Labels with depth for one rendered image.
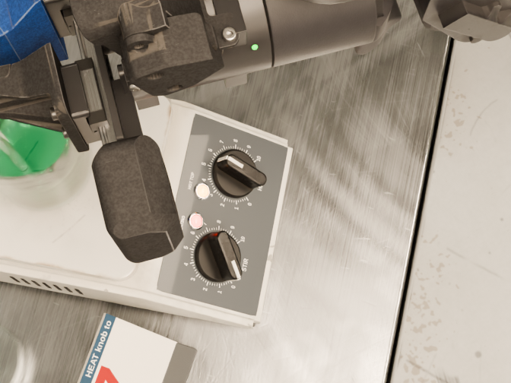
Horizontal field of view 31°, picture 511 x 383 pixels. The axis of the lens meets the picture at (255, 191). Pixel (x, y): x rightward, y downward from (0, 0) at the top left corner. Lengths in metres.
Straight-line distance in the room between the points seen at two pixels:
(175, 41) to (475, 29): 0.14
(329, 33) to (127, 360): 0.29
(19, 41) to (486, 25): 0.20
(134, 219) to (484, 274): 0.36
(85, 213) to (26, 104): 0.16
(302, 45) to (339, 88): 0.28
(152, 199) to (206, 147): 0.25
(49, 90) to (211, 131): 0.24
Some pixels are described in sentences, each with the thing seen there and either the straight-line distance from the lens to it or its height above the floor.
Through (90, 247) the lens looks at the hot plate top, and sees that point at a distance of 0.56.
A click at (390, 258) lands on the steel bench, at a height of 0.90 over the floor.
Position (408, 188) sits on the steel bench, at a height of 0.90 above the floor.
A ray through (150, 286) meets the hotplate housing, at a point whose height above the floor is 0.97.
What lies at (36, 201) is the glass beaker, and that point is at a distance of 0.54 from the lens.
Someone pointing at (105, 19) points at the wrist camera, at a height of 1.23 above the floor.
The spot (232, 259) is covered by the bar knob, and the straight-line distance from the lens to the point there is 0.58.
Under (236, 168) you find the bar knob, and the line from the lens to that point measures 0.58.
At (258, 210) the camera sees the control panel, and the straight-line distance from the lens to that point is 0.61.
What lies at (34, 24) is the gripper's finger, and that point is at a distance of 0.40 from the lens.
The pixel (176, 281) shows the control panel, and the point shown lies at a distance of 0.58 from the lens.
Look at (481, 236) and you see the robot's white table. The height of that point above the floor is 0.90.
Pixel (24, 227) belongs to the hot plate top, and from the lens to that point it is 0.57.
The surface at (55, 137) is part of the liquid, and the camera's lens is 0.54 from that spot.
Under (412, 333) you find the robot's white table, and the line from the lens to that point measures 0.64.
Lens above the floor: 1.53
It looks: 75 degrees down
